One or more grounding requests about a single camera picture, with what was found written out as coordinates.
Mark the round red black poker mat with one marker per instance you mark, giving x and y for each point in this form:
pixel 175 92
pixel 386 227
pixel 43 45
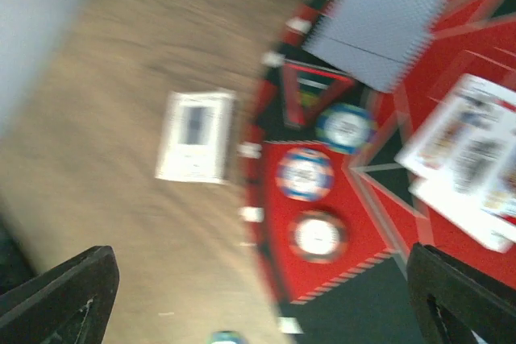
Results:
pixel 362 296

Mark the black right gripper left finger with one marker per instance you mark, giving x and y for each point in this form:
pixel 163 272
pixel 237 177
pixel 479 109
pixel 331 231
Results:
pixel 70 303

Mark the green chip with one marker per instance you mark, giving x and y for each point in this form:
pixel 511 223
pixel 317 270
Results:
pixel 345 128

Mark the brown chip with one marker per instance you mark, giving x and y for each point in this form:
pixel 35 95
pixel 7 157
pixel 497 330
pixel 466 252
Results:
pixel 318 236

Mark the triangular all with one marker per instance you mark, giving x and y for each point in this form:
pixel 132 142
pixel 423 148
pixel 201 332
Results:
pixel 308 89

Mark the face up community cards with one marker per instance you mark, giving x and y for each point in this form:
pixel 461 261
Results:
pixel 463 156

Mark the green poker chip stack table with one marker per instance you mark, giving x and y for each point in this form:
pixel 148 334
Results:
pixel 227 337

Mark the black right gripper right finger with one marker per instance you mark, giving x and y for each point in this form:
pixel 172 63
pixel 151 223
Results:
pixel 455 303

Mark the blue card seat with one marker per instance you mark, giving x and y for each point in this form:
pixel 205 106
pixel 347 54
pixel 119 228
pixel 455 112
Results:
pixel 375 41

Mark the blue white chip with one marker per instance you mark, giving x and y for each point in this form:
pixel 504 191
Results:
pixel 305 174

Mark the white card box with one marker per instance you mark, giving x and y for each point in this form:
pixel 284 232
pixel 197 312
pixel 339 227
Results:
pixel 195 137

